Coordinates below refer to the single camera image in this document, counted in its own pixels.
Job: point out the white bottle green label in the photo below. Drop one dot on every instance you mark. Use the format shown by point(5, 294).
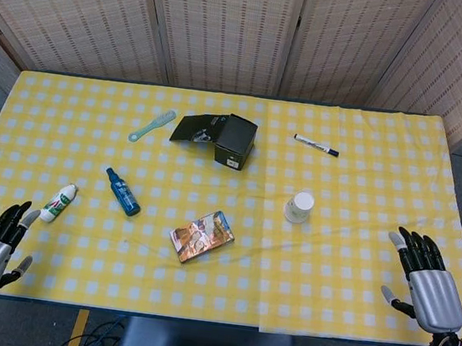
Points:
point(57, 204)

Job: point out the white blue marker pen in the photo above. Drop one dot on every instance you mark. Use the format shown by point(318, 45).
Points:
point(316, 144)

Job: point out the blue spray bottle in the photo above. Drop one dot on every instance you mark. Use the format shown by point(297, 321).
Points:
point(124, 194)

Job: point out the black open cardboard box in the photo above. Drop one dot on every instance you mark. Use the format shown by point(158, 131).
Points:
point(235, 140)

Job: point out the white paper cup green print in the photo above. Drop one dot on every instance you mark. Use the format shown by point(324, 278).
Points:
point(301, 204)

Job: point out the yellow white checked tablecloth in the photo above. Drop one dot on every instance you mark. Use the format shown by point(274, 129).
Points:
point(349, 272)
point(77, 255)

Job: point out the yellow floor tape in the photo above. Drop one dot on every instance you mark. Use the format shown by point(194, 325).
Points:
point(77, 331)

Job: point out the orange printed flat carton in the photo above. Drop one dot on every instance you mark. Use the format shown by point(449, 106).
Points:
point(202, 237)

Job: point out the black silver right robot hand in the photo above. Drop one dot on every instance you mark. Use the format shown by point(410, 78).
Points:
point(436, 299)

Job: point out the teal plastic comb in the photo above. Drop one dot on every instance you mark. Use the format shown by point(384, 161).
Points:
point(165, 118)

